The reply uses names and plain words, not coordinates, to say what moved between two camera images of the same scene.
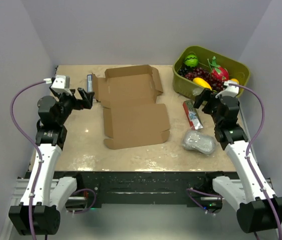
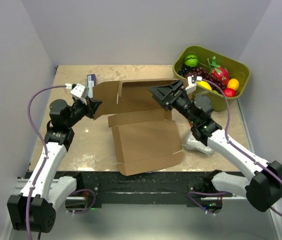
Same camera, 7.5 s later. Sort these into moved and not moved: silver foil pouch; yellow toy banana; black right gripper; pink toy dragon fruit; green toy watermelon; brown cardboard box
Moved: brown cardboard box; black right gripper
Not moved: yellow toy banana; pink toy dragon fruit; silver foil pouch; green toy watermelon
